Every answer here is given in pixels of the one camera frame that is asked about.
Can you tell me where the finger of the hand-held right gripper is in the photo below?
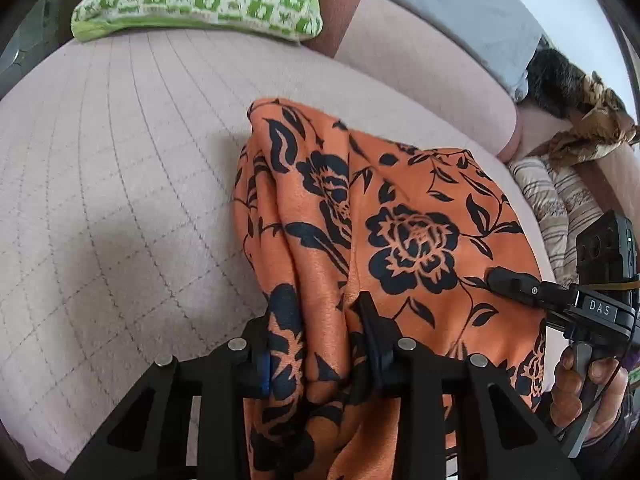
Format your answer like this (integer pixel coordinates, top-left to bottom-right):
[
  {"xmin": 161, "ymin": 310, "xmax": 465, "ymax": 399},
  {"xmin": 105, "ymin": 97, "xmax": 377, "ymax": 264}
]
[{"xmin": 486, "ymin": 267, "xmax": 577, "ymax": 312}]

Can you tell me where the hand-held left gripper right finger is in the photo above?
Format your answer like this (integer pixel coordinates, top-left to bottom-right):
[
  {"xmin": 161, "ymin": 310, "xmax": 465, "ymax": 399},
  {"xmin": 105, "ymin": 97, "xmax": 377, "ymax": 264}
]
[{"xmin": 350, "ymin": 291, "xmax": 582, "ymax": 480}]

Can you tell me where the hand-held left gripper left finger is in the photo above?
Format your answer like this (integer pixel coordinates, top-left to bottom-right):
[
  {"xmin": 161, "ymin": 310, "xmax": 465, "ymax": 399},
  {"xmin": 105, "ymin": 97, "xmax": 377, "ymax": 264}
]
[{"xmin": 65, "ymin": 316, "xmax": 275, "ymax": 480}]

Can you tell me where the orange black floral cloth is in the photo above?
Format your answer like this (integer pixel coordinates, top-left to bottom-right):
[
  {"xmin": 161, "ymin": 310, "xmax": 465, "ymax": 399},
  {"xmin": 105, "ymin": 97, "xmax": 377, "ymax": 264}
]
[{"xmin": 234, "ymin": 97, "xmax": 557, "ymax": 480}]

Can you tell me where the person's right hand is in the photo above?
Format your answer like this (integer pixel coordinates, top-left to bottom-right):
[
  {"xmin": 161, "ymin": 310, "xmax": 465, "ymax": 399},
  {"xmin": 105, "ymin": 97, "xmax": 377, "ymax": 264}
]
[{"xmin": 550, "ymin": 346, "xmax": 632, "ymax": 443}]

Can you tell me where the beige striped blanket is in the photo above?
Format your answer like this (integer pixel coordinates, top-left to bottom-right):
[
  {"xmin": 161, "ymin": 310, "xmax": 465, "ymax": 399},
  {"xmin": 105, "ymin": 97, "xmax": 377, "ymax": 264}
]
[{"xmin": 506, "ymin": 156, "xmax": 610, "ymax": 287}]

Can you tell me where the brown patterned cloth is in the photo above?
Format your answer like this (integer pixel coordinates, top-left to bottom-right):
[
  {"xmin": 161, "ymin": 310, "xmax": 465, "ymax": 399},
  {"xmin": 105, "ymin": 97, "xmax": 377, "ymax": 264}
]
[{"xmin": 544, "ymin": 80, "xmax": 640, "ymax": 164}]

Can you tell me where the dark furry cloth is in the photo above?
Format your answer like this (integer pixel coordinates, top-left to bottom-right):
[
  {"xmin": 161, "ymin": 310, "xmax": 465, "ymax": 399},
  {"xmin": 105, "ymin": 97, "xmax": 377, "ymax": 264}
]
[{"xmin": 525, "ymin": 47, "xmax": 603, "ymax": 122}]

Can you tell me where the pink bolster with brown band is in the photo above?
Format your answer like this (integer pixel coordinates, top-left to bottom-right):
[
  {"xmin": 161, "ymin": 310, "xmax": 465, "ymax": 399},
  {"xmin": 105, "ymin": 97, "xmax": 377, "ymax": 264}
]
[{"xmin": 304, "ymin": 0, "xmax": 524, "ymax": 162}]

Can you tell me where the pink quilted bedspread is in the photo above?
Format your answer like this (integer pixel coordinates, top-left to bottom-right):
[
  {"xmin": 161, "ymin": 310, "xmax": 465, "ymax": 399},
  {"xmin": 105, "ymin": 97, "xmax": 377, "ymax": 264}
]
[{"xmin": 0, "ymin": 27, "xmax": 557, "ymax": 467}]

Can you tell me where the grey pillow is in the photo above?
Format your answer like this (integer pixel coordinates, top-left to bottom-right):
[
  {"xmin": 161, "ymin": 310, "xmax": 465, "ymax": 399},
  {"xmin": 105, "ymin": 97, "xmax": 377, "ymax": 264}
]
[{"xmin": 370, "ymin": 0, "xmax": 547, "ymax": 102}]

